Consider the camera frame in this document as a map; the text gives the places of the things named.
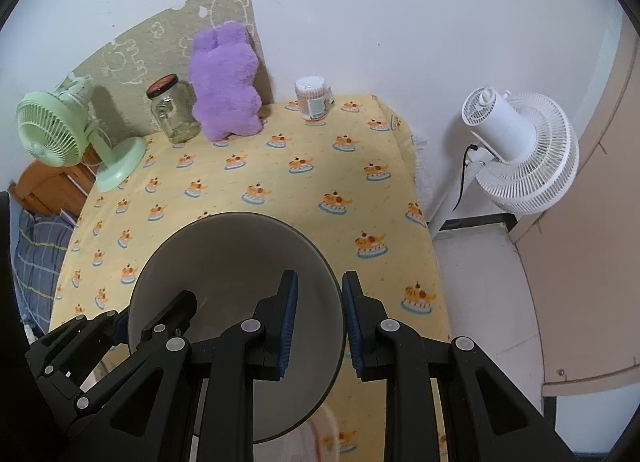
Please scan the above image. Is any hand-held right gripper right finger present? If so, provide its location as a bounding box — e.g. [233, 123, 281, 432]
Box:
[341, 269, 576, 462]

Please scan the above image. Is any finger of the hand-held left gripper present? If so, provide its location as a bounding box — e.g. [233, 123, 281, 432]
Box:
[25, 311, 132, 378]
[70, 290, 198, 423]

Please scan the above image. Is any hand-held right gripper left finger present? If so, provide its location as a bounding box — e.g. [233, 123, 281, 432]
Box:
[67, 269, 300, 462]

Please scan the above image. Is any beige floral bowl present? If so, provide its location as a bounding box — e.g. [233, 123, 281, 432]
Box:
[127, 212, 346, 445]

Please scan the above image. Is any blue plaid blanket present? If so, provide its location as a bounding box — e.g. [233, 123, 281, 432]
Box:
[12, 209, 78, 333]

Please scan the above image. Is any yellow printed tablecloth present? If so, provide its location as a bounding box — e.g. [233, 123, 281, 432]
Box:
[47, 94, 451, 462]

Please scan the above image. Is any glass jar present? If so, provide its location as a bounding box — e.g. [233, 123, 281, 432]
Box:
[146, 73, 202, 144]

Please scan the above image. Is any green desk fan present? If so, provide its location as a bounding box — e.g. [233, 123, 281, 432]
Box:
[15, 74, 148, 193]

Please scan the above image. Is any cotton swab container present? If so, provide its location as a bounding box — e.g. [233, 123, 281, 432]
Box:
[294, 76, 335, 120]

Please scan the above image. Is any purple plush cushion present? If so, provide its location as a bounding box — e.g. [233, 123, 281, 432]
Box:
[189, 22, 263, 141]

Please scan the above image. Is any white standing fan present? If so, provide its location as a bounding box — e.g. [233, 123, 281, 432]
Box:
[430, 86, 580, 238]

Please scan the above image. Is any beige door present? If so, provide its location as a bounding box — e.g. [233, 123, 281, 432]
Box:
[510, 7, 640, 398]

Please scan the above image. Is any black fan cable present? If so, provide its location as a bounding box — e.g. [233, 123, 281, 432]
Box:
[452, 143, 481, 213]

